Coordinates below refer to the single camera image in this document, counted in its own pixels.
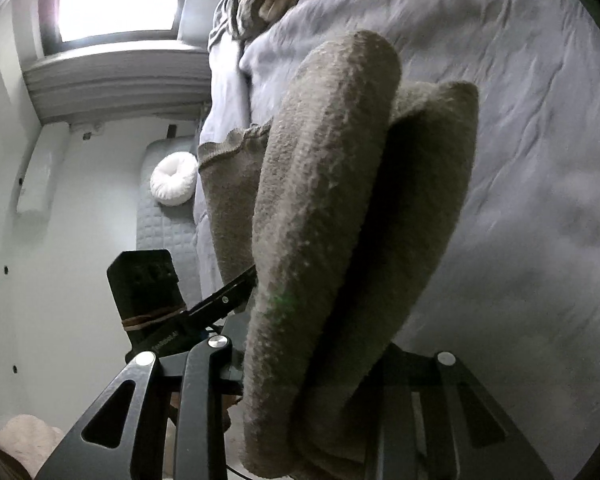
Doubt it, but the lavender embossed bedspread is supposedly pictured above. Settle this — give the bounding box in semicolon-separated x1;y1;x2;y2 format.
239;0;600;479

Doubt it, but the olive green knit sweater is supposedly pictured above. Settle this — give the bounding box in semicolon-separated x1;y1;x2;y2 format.
198;30;479;479

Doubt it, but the pink fluffy item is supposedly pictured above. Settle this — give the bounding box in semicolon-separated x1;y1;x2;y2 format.
0;414;65;478

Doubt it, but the lavender plush blanket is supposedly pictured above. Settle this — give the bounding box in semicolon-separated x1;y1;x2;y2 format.
199;34;251;144

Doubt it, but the round white pleated cushion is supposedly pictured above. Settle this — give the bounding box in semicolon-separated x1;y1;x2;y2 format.
149;152;198;207

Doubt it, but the dark brown crumpled garment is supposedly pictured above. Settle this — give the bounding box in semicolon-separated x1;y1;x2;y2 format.
208;0;270;50

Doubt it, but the white wall air conditioner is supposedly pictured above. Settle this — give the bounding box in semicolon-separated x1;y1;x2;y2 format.
16;122;71;217

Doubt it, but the grey quilted headboard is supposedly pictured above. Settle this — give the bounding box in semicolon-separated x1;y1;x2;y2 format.
136;136;202;307

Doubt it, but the grey folded window blind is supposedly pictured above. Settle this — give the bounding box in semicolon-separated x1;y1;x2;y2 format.
23;40;211;124

